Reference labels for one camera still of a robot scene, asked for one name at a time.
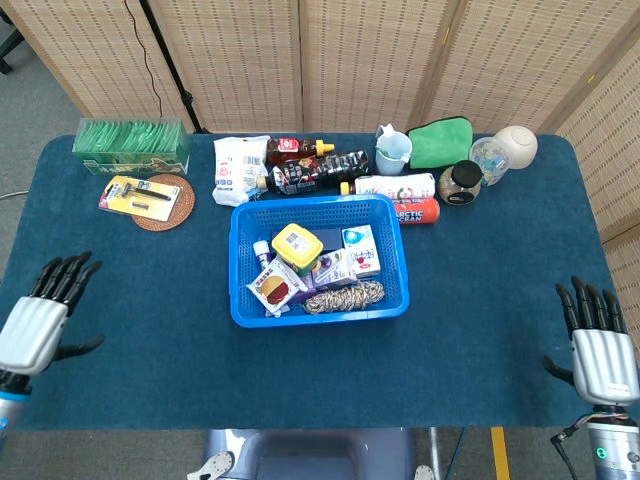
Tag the blue plastic basket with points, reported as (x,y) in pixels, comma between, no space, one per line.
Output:
(320,310)

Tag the white and blue small box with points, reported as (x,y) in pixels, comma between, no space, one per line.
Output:
(357,236)

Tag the white purple glue stick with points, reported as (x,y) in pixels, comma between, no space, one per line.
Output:
(262,251)

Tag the yellow lidded round container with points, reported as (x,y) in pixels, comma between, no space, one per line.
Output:
(296,248)

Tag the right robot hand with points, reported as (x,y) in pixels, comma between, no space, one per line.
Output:
(602,360)

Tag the white plastic snack bag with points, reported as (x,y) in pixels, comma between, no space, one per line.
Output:
(235,172)

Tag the dark soy sauce bottle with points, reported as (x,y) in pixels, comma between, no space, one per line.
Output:
(312,175)

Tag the black tripod stand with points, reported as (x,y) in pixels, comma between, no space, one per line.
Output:
(172,65)

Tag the beige ceramic bowl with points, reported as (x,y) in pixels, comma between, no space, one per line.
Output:
(517,145)

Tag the razor in yellow blister pack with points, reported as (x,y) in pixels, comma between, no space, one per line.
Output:
(140,198)

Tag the orange arctic ocean can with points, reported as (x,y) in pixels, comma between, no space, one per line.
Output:
(416,212)

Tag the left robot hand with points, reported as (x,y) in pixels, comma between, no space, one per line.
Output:
(35,325)

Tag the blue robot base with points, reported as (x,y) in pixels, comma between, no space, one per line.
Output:
(310,452)

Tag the brown bottle with yellow cap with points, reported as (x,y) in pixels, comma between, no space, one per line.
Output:
(292,149)

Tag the purple plum drink carton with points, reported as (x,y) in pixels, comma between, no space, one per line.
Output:
(329,270)

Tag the round woven brown coaster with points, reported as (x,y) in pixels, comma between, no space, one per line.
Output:
(175,210)

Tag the glass jar with black lid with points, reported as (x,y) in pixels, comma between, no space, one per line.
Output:
(461,185)

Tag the green microfiber cloth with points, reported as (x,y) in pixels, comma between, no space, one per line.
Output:
(440,142)

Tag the burger print snack packet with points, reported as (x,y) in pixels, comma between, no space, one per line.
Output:
(276,290)

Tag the white labelled drink bottle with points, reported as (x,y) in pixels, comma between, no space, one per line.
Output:
(395,185)

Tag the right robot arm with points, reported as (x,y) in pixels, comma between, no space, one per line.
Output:
(614,445)

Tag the clear plastic jar of clips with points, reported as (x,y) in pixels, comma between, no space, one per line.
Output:
(489,156)

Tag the purple snack packet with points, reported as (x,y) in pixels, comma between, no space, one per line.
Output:
(304,295)

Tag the green tea bag box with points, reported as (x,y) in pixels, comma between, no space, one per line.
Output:
(132,147)

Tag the white red milk carton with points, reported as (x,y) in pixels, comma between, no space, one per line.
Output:
(365,261)

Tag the light blue measuring cup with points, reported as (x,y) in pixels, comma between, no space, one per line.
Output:
(392,152)

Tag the dark blue flat box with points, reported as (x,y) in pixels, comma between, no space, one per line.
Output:
(330,239)

